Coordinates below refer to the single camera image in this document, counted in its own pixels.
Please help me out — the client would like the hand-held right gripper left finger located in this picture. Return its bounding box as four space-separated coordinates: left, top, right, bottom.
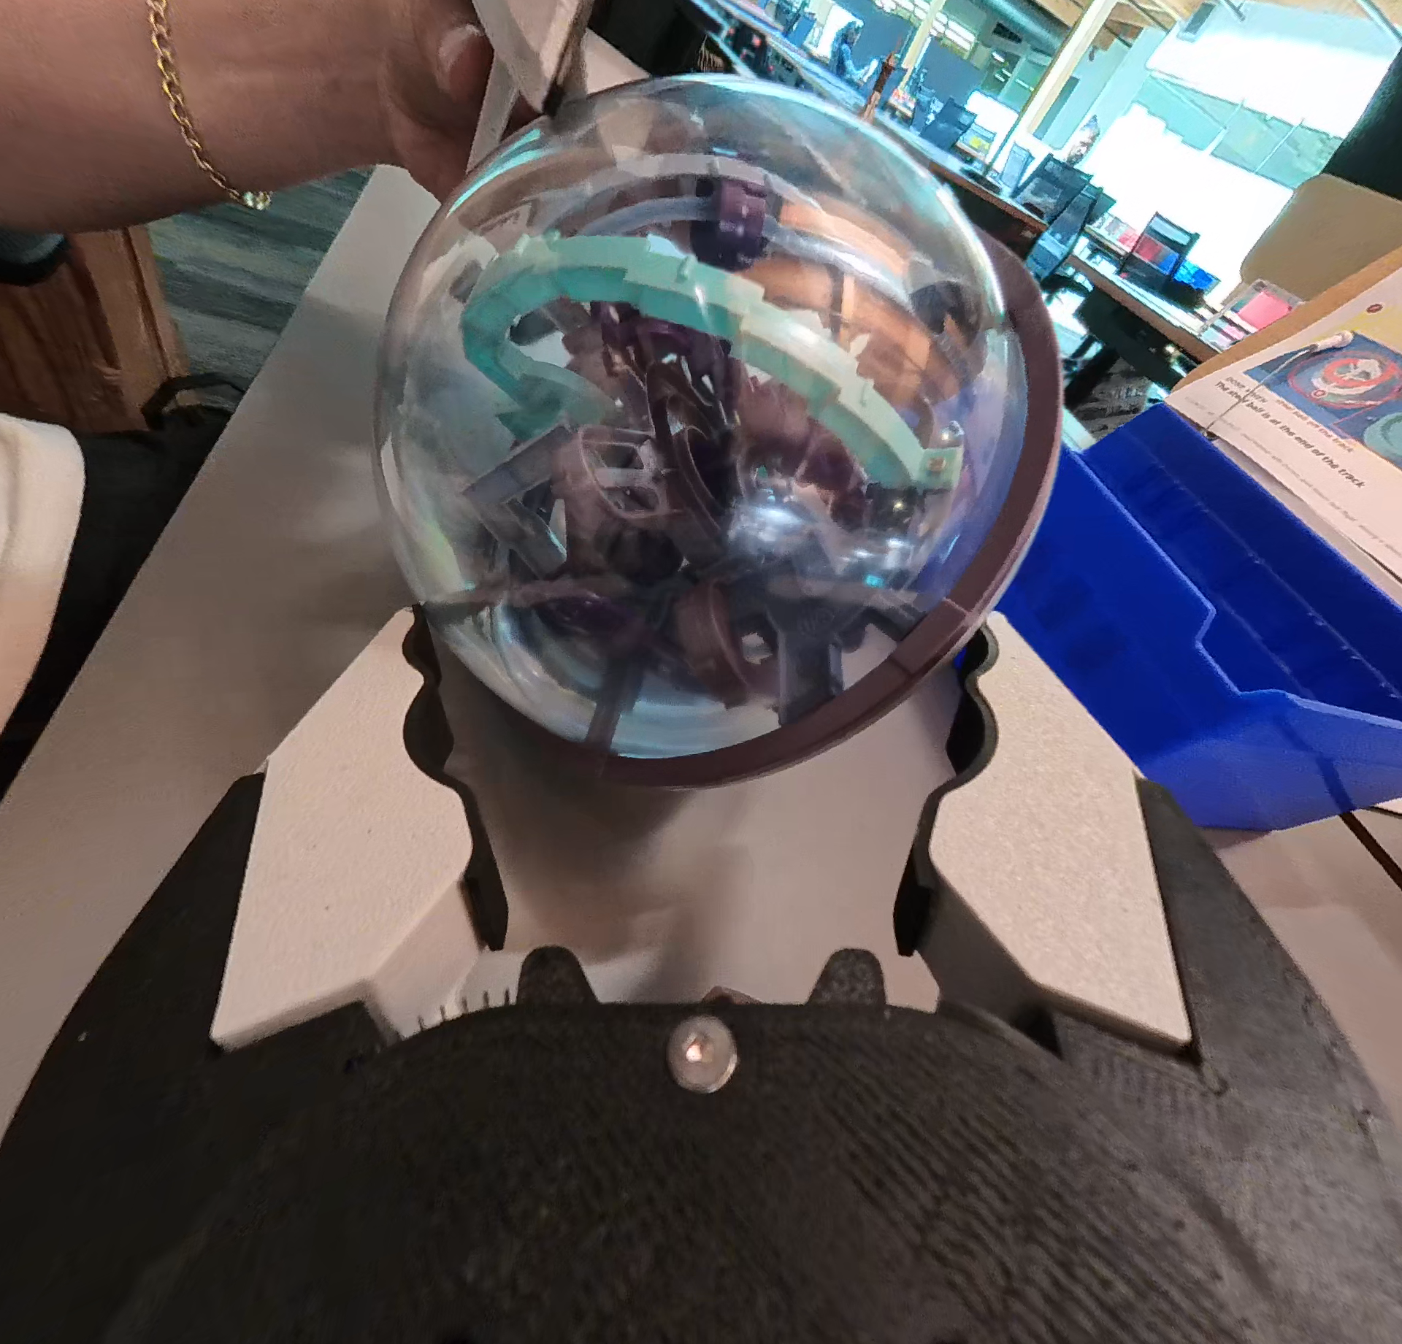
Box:
211 608 511 1047

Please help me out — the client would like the person's left forearm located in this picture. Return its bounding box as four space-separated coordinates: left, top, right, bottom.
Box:
0 0 380 234

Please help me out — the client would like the red acrylic stand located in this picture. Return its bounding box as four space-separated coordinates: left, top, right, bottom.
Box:
1205 282 1307 351

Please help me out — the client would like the blue plastic bin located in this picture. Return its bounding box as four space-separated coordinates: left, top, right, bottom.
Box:
990 402 1402 831

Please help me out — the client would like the clear plastic maze ball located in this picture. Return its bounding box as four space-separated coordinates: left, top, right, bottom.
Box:
373 73 1065 792

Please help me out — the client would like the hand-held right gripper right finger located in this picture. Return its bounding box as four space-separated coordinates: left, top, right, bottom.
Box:
893 612 1193 1050

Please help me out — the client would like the person's left hand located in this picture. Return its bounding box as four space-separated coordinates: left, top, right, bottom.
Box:
367 0 491 205

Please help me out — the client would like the gold chain bracelet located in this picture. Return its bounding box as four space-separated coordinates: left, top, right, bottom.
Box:
148 0 273 212

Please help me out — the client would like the printed instruction sheet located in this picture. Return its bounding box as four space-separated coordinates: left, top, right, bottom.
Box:
1166 270 1402 581

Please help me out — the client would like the person's pale clothing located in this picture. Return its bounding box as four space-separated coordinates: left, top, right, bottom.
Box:
0 413 88 732

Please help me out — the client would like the black water bottle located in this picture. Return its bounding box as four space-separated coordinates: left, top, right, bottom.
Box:
142 374 237 431

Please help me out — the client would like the black card on cardboard stand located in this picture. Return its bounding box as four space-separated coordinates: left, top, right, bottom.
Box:
1243 107 1402 299

